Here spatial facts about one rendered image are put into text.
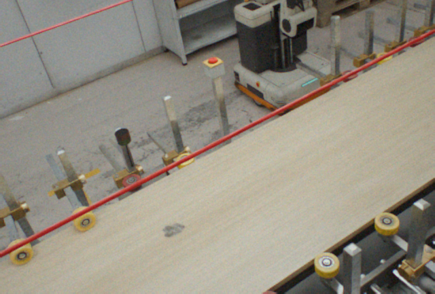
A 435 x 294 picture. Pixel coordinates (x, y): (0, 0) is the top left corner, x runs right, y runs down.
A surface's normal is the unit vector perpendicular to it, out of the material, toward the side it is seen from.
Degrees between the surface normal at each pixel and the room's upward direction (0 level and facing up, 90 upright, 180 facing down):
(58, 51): 90
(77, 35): 90
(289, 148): 0
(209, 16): 90
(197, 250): 0
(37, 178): 0
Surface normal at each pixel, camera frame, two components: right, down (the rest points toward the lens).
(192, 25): 0.53, 0.44
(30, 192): -0.15, -0.80
